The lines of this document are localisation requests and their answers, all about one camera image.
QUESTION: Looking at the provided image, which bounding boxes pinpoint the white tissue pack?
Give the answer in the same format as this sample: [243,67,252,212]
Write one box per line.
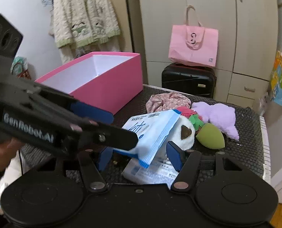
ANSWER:
[122,158,179,188]

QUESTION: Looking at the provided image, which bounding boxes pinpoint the pink floral cloth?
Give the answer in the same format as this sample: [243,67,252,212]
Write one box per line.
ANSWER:
[145,92,191,113]

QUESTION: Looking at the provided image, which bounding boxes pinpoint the white round plush toy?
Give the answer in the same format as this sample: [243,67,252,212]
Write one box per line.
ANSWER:
[156,116,195,160]

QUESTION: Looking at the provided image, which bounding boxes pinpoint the red fluffy strawberry plush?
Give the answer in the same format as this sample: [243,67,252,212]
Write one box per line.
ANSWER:
[177,106,204,132]

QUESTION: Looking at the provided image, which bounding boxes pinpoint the lilac plush toy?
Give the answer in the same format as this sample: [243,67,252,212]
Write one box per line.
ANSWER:
[191,102,239,141]

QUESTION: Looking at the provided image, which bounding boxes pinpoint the snack items on shelf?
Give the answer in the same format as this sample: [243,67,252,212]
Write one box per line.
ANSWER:
[10,56,32,80]

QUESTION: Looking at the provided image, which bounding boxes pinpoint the blue white wet wipes pack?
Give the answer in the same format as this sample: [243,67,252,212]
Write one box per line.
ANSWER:
[114,110,181,168]

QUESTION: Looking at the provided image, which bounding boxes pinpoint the beige wardrobe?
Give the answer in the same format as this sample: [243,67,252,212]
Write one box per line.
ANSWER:
[129,0,278,107]

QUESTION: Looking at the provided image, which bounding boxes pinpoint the black suitcase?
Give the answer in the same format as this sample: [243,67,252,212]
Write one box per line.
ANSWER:
[161,63,217,98]

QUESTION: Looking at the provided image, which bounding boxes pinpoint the green makeup sponge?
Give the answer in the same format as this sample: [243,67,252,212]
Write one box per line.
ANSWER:
[196,123,225,150]

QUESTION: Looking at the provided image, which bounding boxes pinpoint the person's left hand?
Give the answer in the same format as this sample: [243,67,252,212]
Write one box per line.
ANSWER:
[0,138,24,172]

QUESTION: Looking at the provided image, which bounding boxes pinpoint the pink cardboard box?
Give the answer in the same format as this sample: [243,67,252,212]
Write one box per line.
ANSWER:
[36,51,143,114]

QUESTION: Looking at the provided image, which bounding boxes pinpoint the pink shopping bag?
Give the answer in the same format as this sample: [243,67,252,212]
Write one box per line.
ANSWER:
[168,5,219,67]

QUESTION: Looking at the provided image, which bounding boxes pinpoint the cream knitted cardigan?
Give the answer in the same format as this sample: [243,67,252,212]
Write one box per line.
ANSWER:
[51,0,121,64]

